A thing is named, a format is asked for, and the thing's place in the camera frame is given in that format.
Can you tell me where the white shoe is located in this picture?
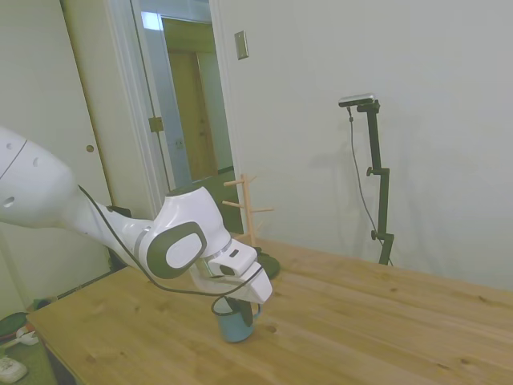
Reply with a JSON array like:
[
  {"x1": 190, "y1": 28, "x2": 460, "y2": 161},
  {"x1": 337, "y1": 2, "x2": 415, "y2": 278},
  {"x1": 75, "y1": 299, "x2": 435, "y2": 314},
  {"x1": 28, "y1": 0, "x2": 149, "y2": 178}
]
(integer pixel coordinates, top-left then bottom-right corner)
[{"x1": 0, "y1": 356, "x2": 29, "y2": 383}]

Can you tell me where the white open door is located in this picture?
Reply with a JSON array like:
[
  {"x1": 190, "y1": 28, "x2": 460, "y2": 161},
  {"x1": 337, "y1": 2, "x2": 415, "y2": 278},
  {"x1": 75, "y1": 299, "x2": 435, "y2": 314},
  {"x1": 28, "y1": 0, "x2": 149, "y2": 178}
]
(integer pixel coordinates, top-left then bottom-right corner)
[{"x1": 128, "y1": 0, "x2": 180, "y2": 197}]

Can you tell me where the red and white floor clutter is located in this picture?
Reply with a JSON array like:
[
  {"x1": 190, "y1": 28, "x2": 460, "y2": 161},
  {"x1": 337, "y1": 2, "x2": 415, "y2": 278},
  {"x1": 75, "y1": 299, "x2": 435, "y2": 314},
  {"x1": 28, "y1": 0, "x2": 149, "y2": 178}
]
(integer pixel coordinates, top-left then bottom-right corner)
[{"x1": 0, "y1": 311, "x2": 40, "y2": 347}]

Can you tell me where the metal wall switch plate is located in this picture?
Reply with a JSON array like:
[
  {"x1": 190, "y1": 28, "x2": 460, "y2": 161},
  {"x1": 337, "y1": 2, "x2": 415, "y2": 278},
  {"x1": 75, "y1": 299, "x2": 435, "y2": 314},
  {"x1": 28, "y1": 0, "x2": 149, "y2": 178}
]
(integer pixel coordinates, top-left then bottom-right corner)
[{"x1": 233, "y1": 30, "x2": 250, "y2": 62}]

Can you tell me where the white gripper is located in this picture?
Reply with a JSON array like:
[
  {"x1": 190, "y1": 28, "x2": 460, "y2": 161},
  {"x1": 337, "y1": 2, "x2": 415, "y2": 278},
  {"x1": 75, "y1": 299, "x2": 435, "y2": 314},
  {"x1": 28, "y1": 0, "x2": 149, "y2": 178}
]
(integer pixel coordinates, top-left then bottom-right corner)
[{"x1": 190, "y1": 244, "x2": 275, "y2": 326}]

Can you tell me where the black speaker box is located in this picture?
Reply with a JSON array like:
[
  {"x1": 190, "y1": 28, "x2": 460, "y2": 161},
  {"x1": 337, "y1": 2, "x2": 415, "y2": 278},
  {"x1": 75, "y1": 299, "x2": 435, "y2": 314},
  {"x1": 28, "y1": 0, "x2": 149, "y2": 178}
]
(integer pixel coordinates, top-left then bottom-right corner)
[{"x1": 105, "y1": 205, "x2": 133, "y2": 274}]

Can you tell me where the blue enamel mug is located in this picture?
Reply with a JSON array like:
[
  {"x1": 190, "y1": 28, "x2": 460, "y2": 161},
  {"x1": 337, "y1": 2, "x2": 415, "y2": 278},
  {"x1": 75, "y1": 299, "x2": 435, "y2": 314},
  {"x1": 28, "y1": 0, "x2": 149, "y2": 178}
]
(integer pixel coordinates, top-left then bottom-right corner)
[{"x1": 211, "y1": 295, "x2": 264, "y2": 345}]

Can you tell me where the black camera stand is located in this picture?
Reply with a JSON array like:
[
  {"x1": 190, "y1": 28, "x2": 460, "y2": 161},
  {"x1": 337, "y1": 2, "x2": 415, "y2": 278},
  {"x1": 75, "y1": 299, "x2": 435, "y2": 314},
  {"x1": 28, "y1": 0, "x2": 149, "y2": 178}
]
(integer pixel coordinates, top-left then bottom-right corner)
[
  {"x1": 353, "y1": 101, "x2": 396, "y2": 266},
  {"x1": 347, "y1": 105, "x2": 396, "y2": 268}
]

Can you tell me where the wooden mug tree black base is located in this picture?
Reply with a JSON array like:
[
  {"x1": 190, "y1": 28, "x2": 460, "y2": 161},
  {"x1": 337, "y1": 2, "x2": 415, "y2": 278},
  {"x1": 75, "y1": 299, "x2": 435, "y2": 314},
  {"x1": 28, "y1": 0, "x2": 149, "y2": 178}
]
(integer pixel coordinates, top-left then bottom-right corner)
[{"x1": 221, "y1": 172, "x2": 282, "y2": 281}]

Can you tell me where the grey camera on stand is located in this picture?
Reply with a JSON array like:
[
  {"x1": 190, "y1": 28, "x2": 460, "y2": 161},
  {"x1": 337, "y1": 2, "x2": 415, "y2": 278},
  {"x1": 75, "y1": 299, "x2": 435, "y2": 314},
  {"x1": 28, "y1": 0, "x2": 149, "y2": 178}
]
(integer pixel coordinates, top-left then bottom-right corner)
[{"x1": 337, "y1": 92, "x2": 378, "y2": 109}]

